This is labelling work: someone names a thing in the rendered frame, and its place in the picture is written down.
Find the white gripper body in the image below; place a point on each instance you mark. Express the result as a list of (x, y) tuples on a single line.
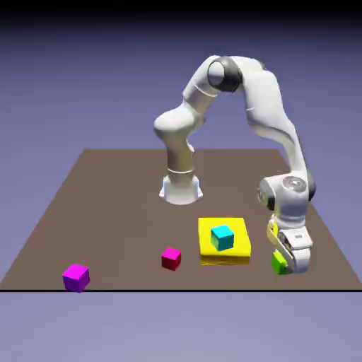
[(301, 258)]

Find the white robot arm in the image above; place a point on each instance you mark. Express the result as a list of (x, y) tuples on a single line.
[(265, 101)]

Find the small green cube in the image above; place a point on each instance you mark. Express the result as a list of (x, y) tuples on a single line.
[(278, 263)]

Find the small cyan cube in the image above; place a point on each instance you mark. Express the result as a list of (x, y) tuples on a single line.
[(223, 237)]

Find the small magenta cube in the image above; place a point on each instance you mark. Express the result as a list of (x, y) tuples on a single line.
[(171, 258)]

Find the small purple cube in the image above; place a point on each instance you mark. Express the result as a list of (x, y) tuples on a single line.
[(75, 277)]

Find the large yellow box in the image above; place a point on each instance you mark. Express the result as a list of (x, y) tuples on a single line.
[(206, 240)]

